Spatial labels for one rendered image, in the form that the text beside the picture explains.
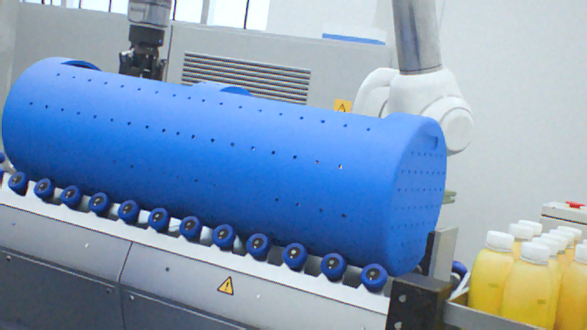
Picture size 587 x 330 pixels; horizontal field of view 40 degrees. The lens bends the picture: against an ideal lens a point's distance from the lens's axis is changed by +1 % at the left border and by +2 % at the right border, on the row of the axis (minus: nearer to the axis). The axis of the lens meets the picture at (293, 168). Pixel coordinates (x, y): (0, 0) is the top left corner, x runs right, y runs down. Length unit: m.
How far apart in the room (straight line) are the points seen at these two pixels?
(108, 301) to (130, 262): 0.10
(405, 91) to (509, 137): 2.39
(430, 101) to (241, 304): 0.68
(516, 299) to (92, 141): 0.85
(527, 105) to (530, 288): 3.03
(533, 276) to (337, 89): 2.05
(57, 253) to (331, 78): 1.73
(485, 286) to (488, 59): 3.08
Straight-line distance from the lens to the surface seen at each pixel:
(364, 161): 1.28
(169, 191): 1.49
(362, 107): 2.02
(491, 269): 1.22
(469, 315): 1.17
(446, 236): 1.36
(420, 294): 1.14
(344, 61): 3.12
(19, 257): 1.75
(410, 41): 1.83
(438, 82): 1.83
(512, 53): 4.21
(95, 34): 3.93
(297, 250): 1.38
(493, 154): 4.21
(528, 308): 1.19
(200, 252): 1.47
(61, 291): 1.70
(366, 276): 1.32
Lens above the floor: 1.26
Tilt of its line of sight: 6 degrees down
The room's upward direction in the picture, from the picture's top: 9 degrees clockwise
